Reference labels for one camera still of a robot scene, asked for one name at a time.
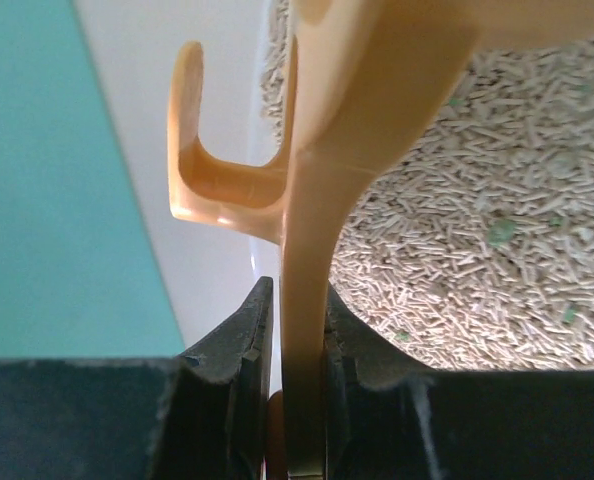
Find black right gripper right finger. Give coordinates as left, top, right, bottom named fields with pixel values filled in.
left=325, top=292, right=594, bottom=479

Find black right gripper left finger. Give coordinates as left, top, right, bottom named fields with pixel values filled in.
left=0, top=277, right=273, bottom=479

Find yellow litter scoop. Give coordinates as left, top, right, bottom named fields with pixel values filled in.
left=167, top=1, right=594, bottom=479

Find teal cat litter box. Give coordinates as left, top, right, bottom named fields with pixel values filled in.
left=0, top=1, right=278, bottom=358

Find beige cat litter pellets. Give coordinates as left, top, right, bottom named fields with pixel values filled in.
left=259, top=0, right=594, bottom=372

